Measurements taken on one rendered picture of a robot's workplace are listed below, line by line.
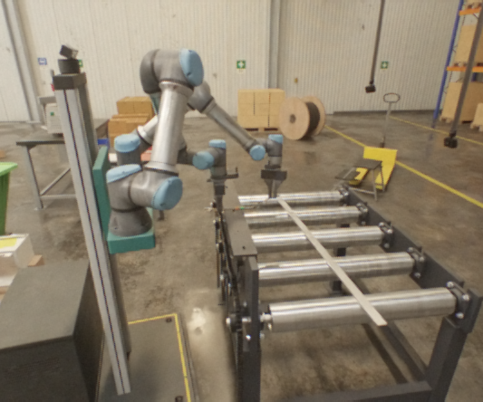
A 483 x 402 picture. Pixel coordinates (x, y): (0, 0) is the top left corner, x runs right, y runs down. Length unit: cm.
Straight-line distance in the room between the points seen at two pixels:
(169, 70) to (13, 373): 130
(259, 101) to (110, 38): 520
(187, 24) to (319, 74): 458
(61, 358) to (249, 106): 805
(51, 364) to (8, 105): 1173
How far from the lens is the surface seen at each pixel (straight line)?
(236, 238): 135
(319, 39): 1239
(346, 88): 1283
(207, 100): 156
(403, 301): 160
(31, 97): 1251
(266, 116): 914
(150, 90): 129
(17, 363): 168
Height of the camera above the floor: 183
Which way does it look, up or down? 23 degrees down
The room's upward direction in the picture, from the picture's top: straight up
